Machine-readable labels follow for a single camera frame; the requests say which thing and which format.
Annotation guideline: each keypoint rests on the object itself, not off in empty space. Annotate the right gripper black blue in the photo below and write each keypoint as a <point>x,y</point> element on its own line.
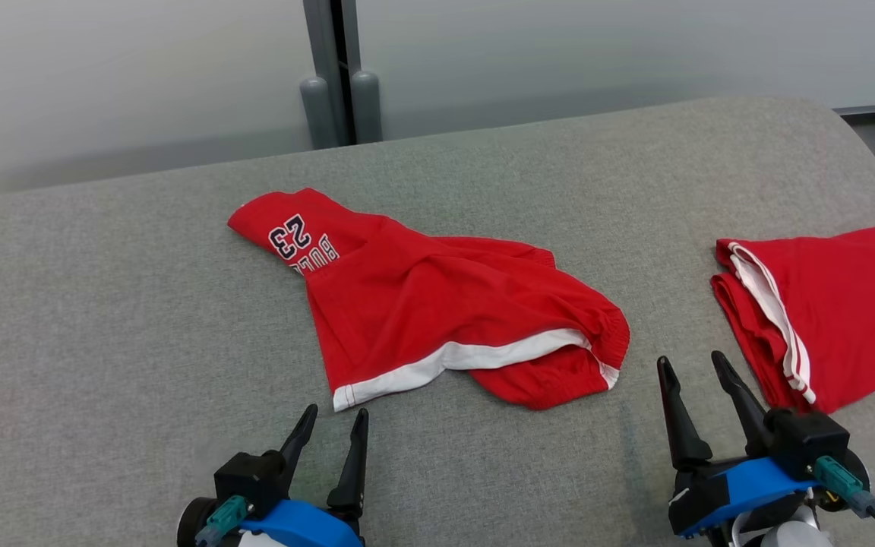
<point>756,486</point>

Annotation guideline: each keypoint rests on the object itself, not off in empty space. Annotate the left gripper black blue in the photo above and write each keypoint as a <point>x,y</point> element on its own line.
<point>251,479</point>

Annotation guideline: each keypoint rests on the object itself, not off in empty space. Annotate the red Bulls jersey white sleeves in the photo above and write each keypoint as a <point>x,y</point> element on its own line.
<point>855,319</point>

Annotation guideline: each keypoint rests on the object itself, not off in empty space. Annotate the red Bulls shorts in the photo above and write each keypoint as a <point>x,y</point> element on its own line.
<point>422,304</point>

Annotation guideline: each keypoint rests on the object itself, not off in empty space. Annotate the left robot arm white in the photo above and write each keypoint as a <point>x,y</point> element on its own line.
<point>255,540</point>

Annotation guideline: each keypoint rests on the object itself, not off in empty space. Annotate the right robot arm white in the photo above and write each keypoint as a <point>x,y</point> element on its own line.
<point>787,533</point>

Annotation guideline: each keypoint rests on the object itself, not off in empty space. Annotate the grey cylindrical post foot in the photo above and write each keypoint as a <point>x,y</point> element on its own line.
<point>366,106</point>
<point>319,114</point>

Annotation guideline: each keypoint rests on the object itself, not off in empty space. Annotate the grey partition post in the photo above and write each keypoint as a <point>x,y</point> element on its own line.
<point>320,38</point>

